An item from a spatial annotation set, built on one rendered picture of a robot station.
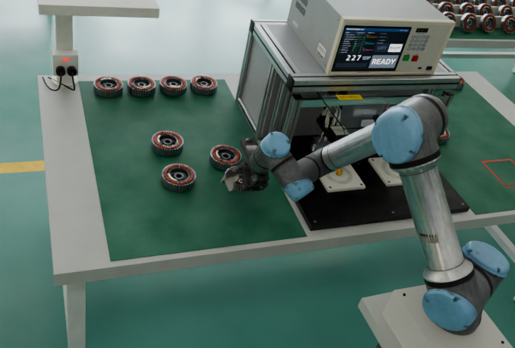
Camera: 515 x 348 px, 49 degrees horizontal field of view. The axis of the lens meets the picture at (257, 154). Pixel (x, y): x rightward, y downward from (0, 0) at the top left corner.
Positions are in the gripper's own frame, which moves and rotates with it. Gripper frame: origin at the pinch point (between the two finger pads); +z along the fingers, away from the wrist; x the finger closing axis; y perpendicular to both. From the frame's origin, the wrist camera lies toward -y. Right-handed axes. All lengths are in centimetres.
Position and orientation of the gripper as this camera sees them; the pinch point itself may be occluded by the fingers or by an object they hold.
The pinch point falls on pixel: (241, 178)
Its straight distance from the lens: 183.7
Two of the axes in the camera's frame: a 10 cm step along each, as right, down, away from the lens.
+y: 1.8, 9.3, -3.3
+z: -3.0, 3.7, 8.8
